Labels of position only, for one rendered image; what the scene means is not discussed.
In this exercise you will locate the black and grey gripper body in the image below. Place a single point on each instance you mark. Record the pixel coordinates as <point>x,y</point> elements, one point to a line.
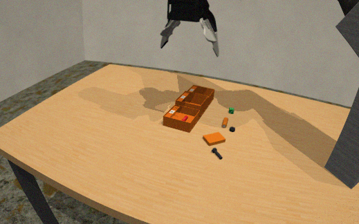
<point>184,10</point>

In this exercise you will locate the black bolt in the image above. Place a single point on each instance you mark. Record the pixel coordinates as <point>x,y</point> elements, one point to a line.
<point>214,150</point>

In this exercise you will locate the orange flat square pad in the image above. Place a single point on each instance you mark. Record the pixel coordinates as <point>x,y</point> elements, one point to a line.
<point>213,138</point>

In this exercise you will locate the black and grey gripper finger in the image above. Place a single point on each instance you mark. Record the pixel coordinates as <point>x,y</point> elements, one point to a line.
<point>210,29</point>
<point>167,31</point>

